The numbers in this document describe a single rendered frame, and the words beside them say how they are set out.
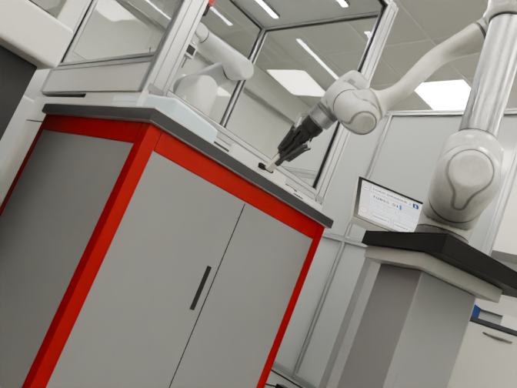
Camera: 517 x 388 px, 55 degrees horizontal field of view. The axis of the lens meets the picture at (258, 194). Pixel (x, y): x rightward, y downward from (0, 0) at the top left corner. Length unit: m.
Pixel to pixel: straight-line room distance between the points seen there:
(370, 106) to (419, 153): 2.08
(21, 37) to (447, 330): 1.28
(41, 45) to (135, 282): 0.58
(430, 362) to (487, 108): 0.69
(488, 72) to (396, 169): 2.14
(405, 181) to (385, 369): 2.23
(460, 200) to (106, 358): 0.89
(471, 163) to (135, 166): 0.80
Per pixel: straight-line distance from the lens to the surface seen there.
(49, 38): 1.26
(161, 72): 1.67
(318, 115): 1.66
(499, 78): 1.51
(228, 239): 1.12
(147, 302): 1.04
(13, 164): 2.36
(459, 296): 1.50
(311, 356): 3.53
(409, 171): 3.52
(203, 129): 1.07
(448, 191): 1.32
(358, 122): 1.48
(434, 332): 1.47
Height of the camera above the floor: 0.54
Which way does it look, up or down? 9 degrees up
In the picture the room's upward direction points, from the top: 22 degrees clockwise
